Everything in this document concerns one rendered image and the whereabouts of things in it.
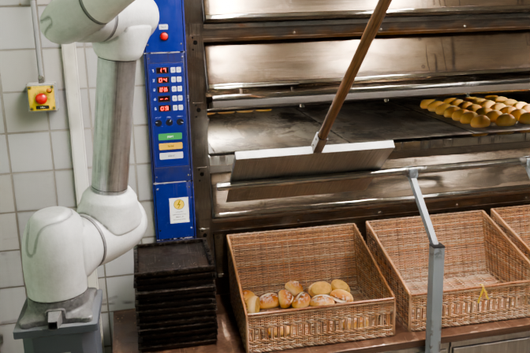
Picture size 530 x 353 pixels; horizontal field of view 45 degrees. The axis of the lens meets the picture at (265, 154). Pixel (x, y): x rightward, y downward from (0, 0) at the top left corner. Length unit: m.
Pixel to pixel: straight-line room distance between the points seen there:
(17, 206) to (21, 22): 0.69
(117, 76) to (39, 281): 0.55
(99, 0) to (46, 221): 0.57
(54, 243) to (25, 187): 0.93
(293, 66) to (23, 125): 1.05
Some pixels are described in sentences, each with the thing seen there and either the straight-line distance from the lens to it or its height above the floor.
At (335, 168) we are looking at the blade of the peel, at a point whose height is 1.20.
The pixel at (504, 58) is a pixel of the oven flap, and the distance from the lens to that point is 2.95.
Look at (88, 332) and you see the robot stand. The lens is 1.79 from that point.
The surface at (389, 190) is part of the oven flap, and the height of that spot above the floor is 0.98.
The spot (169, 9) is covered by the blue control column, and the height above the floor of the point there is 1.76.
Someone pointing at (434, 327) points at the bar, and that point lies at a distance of 2.42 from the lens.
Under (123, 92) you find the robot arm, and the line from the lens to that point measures 1.73.
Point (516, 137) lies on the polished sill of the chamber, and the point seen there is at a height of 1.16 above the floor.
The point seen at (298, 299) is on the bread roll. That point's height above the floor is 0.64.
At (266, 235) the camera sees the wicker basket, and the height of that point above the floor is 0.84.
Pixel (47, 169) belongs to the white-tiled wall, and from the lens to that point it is 2.59.
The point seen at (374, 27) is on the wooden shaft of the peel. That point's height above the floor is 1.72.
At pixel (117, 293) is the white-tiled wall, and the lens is 2.75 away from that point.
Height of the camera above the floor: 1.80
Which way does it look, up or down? 14 degrees down
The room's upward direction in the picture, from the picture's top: 1 degrees counter-clockwise
